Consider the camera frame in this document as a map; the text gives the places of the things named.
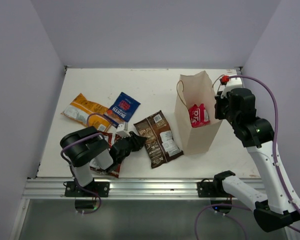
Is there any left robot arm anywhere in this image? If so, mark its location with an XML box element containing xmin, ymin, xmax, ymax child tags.
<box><xmin>60</xmin><ymin>126</ymin><xmax>147</xmax><ymax>197</ymax></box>

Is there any black base bracket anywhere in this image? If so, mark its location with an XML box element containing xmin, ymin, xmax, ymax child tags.
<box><xmin>63</xmin><ymin>181</ymin><xmax>110</xmax><ymax>198</ymax></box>
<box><xmin>196</xmin><ymin>178</ymin><xmax>228</xmax><ymax>198</ymax></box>

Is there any right black base bracket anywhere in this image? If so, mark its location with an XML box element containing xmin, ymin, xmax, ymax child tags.
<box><xmin>196</xmin><ymin>178</ymin><xmax>228</xmax><ymax>198</ymax></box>

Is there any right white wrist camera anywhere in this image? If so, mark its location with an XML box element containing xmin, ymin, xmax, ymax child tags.
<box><xmin>217</xmin><ymin>75</ymin><xmax>243</xmax><ymax>99</ymax></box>

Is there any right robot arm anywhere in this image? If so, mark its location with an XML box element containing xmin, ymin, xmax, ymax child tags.
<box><xmin>212</xmin><ymin>88</ymin><xmax>300</xmax><ymax>233</ymax></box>

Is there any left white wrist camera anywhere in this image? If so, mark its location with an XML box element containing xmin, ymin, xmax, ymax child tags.
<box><xmin>115</xmin><ymin>122</ymin><xmax>130</xmax><ymax>138</ymax></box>

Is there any pink snack bag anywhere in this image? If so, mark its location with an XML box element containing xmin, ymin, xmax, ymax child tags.
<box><xmin>188</xmin><ymin>103</ymin><xmax>210</xmax><ymax>128</ymax></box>

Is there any purple cable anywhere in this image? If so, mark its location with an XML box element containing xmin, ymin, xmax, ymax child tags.
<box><xmin>60</xmin><ymin>113</ymin><xmax>121</xmax><ymax>215</ymax></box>
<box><xmin>227</xmin><ymin>74</ymin><xmax>300</xmax><ymax>237</ymax></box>

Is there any orange snack bag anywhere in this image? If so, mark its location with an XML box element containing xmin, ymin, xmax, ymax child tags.
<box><xmin>61</xmin><ymin>93</ymin><xmax>111</xmax><ymax>132</ymax></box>

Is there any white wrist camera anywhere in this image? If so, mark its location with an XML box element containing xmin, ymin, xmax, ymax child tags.
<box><xmin>115</xmin><ymin>122</ymin><xmax>130</xmax><ymax>138</ymax></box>
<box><xmin>217</xmin><ymin>75</ymin><xmax>243</xmax><ymax>99</ymax></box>

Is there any beige paper bag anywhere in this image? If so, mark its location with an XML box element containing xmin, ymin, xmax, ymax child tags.
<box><xmin>174</xmin><ymin>71</ymin><xmax>222</xmax><ymax>155</ymax></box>

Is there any red Doritos bag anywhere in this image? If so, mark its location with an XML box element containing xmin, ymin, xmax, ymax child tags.
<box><xmin>89</xmin><ymin>132</ymin><xmax>121</xmax><ymax>178</ymax></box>

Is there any left black base bracket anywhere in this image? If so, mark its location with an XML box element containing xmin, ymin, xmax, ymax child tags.
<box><xmin>63</xmin><ymin>181</ymin><xmax>110</xmax><ymax>198</ymax></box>

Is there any blue Burts crisps bag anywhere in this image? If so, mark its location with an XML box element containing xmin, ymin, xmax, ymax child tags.
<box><xmin>103</xmin><ymin>92</ymin><xmax>141</xmax><ymax>128</ymax></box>

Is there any brown snack bag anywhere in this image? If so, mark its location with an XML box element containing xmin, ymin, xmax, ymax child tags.
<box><xmin>134</xmin><ymin>111</ymin><xmax>184</xmax><ymax>169</ymax></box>

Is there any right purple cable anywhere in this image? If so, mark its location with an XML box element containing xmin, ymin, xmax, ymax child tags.
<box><xmin>227</xmin><ymin>74</ymin><xmax>300</xmax><ymax>237</ymax></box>

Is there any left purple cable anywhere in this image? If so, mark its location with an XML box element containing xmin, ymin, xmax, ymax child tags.
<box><xmin>60</xmin><ymin>113</ymin><xmax>121</xmax><ymax>215</ymax></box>

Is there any aluminium mounting rail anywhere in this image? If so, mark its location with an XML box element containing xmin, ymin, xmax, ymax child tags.
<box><xmin>23</xmin><ymin>177</ymin><xmax>265</xmax><ymax>201</ymax></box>

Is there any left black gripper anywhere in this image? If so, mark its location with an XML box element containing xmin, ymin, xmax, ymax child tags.
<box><xmin>117</xmin><ymin>130</ymin><xmax>147</xmax><ymax>163</ymax></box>

